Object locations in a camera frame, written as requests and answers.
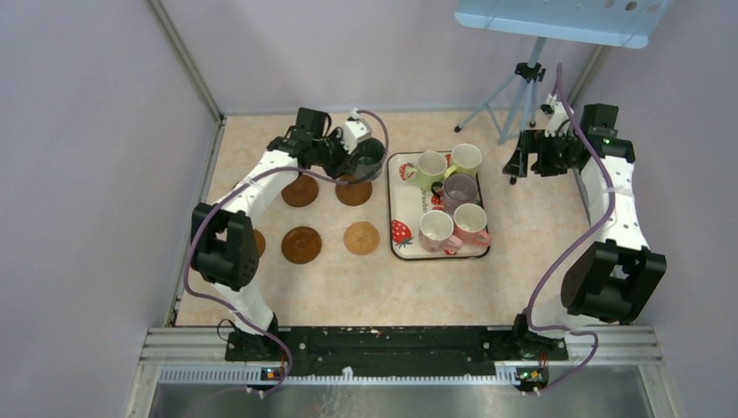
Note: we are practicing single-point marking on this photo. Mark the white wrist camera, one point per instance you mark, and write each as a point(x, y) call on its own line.
point(556, 112)
point(354, 131)

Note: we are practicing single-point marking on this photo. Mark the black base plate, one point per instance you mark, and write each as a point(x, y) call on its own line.
point(452, 351)

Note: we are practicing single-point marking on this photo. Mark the white strawberry tray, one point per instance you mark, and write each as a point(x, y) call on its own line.
point(406, 204)

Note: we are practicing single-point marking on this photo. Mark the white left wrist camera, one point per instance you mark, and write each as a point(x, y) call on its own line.
point(354, 131)

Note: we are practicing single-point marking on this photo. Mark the dark green mug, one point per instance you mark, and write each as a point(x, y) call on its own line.
point(366, 161)

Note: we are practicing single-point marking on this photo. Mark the woven rattan coaster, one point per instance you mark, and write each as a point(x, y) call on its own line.
point(361, 238)

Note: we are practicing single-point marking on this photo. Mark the yellow-green mug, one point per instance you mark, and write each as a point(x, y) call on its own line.
point(464, 159)

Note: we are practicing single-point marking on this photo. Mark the dark brown round coaster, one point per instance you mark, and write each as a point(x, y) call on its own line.
point(301, 192)

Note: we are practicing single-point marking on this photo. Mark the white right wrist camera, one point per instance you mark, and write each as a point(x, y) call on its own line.
point(556, 112)

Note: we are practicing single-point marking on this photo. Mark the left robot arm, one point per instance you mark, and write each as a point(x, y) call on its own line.
point(224, 249)

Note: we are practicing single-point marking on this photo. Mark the purple mug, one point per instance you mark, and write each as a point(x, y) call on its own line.
point(457, 190)

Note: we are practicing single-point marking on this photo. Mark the aluminium frame rail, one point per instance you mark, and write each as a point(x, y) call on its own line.
point(610, 371)

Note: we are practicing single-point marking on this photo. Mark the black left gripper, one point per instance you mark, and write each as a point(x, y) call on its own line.
point(334, 171)

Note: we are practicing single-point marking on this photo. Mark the light blue panel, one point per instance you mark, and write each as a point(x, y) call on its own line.
point(617, 23)

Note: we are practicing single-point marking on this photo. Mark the pale pink mug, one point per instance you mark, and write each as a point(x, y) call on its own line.
point(436, 233)

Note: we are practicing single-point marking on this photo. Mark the light green mug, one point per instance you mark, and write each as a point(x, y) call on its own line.
point(427, 170)

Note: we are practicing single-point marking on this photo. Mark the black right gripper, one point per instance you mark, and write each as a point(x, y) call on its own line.
point(533, 141)

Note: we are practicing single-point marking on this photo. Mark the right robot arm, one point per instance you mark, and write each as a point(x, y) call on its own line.
point(616, 275)

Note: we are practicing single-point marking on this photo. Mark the light blue tripod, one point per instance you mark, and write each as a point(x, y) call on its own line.
point(527, 75)

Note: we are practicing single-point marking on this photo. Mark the dark brown wooden coaster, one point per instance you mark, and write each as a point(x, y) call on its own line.
point(353, 194)

